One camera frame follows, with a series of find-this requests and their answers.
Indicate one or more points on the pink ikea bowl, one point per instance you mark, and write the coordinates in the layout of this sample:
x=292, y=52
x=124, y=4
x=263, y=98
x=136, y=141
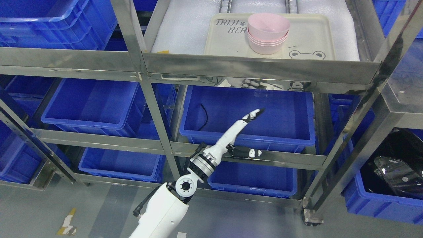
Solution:
x=268, y=27

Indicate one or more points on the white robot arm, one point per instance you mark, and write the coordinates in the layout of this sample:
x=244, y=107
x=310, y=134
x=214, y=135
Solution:
x=164, y=208

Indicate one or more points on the blue bin lower middle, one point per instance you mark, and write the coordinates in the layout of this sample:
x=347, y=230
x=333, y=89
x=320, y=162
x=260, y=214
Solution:
x=274, y=181

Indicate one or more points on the large blue bin middle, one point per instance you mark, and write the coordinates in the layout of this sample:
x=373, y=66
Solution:
x=286, y=124

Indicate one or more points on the stack of pink bowls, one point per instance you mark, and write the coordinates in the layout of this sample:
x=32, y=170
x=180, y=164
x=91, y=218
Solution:
x=266, y=48

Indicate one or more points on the blue bin left shelf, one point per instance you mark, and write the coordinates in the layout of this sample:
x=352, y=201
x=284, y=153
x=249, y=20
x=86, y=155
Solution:
x=102, y=107

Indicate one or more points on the cream bear tray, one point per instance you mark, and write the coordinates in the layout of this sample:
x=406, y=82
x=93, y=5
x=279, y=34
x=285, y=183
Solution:
x=309, y=38

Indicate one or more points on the blue bin holding helmet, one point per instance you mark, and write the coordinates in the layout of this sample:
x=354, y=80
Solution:
x=361, y=202

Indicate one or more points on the black motorcycle helmet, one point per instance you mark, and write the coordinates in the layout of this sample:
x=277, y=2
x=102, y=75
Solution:
x=395, y=168

